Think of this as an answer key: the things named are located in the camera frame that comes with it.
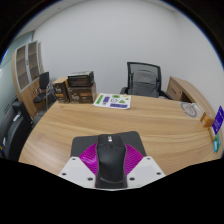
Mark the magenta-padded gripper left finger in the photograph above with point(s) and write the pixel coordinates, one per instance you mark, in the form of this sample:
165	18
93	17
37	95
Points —
75	168

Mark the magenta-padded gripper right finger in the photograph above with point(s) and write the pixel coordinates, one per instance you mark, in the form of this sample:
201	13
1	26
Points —
145	168

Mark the black computer mouse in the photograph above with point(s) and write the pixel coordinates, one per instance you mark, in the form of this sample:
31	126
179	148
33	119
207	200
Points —
111	161

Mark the dark grey mouse pad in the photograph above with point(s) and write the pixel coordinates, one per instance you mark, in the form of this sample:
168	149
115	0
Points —
83	143

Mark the large black office chair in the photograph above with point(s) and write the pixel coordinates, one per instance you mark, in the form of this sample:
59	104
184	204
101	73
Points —
15	130

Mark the brown printed carton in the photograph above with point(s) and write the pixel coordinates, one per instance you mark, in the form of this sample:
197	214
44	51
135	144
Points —
82	95

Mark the white green printed sheet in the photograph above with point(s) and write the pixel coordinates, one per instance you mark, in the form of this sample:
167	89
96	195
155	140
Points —
112	101

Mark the small tan box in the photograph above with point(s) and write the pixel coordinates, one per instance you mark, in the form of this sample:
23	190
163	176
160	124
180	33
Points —
212	133

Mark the green package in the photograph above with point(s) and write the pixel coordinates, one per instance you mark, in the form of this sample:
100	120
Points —
217	143

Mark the orange brown cardboard box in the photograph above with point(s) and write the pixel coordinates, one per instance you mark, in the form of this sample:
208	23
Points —
206	120

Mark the tan-topped dark cardboard box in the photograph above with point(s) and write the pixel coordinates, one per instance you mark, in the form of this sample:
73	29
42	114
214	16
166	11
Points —
60	91

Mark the grey backpack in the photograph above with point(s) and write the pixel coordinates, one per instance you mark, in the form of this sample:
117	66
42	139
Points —
144	83

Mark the purple card package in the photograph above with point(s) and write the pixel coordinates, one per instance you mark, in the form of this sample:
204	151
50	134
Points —
218	120

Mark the black flat carton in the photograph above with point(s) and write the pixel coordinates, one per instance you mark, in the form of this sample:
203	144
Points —
80	79

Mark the wooden side desk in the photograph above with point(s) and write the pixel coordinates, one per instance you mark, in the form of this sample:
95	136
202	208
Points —
186	88

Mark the black mesh office chair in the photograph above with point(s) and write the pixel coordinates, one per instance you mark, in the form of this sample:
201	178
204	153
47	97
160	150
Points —
159	75

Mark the wooden shelf unit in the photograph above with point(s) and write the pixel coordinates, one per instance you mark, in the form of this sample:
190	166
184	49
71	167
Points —
25	66

